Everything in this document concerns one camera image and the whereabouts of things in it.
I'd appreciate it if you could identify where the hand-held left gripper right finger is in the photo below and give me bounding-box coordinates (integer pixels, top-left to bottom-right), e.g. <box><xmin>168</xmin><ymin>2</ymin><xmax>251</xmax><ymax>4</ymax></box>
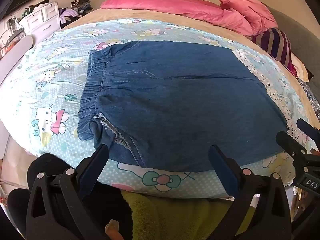
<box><xmin>208</xmin><ymin>144</ymin><xmax>293</xmax><ymax>240</ymax></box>

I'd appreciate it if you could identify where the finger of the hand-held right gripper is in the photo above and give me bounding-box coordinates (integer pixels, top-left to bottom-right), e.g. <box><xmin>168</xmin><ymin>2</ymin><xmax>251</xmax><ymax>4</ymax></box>
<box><xmin>297</xmin><ymin>118</ymin><xmax>320</xmax><ymax>132</ymax></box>
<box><xmin>276</xmin><ymin>130</ymin><xmax>309</xmax><ymax>157</ymax></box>

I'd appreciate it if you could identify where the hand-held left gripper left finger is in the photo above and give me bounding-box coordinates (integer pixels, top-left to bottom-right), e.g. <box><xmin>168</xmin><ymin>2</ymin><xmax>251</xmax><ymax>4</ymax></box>
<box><xmin>26</xmin><ymin>143</ymin><xmax>110</xmax><ymax>240</ymax></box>

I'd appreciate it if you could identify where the blue denim pants lace trim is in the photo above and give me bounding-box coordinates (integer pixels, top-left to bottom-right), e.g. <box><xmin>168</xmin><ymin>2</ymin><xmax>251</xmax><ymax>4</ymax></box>
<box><xmin>77</xmin><ymin>40</ymin><xmax>309</xmax><ymax>173</ymax></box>

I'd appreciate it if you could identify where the cream pillow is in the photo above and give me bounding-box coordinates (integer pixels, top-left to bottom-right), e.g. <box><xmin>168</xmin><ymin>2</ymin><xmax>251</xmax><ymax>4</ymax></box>
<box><xmin>287</xmin><ymin>54</ymin><xmax>311</xmax><ymax>82</ymax></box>

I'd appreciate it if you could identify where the person's green clothing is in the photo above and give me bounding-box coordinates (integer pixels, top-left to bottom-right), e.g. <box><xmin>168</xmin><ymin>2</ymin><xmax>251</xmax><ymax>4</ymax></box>
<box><xmin>120</xmin><ymin>189</ymin><xmax>252</xmax><ymax>240</ymax></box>

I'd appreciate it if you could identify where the striped purple cloth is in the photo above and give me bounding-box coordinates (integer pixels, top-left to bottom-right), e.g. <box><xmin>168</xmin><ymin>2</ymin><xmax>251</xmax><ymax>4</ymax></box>
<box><xmin>251</xmin><ymin>27</ymin><xmax>293</xmax><ymax>68</ymax></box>

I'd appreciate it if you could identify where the cartoon cat printed blanket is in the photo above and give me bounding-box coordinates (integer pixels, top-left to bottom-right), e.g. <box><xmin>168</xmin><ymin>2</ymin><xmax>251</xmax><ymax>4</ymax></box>
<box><xmin>0</xmin><ymin>17</ymin><xmax>315</xmax><ymax>199</ymax></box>

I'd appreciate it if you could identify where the grey padded headboard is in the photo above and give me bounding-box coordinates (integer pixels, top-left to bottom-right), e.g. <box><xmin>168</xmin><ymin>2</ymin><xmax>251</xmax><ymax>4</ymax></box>
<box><xmin>262</xmin><ymin>2</ymin><xmax>320</xmax><ymax>80</ymax></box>

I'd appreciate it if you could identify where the white chair back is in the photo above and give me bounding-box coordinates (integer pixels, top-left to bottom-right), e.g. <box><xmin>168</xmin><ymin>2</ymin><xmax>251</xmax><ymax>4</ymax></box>
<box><xmin>0</xmin><ymin>35</ymin><xmax>34</xmax><ymax>87</ymax></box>

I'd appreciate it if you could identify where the beige bed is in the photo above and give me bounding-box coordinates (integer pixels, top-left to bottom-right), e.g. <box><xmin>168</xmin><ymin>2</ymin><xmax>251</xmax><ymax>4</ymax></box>
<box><xmin>60</xmin><ymin>7</ymin><xmax>320</xmax><ymax>120</ymax></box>

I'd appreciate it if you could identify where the pile of clothes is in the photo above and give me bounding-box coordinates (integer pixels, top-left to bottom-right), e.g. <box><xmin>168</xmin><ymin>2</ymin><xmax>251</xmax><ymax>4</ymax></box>
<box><xmin>59</xmin><ymin>0</ymin><xmax>95</xmax><ymax>27</ymax></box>

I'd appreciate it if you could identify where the white dresser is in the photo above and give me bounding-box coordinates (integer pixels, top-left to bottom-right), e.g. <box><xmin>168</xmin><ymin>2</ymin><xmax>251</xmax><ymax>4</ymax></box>
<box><xmin>19</xmin><ymin>1</ymin><xmax>62</xmax><ymax>36</ymax></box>

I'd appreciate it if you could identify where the pink quilt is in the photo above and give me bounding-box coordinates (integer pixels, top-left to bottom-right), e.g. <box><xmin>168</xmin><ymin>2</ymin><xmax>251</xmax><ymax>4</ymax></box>
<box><xmin>100</xmin><ymin>0</ymin><xmax>278</xmax><ymax>37</ymax></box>

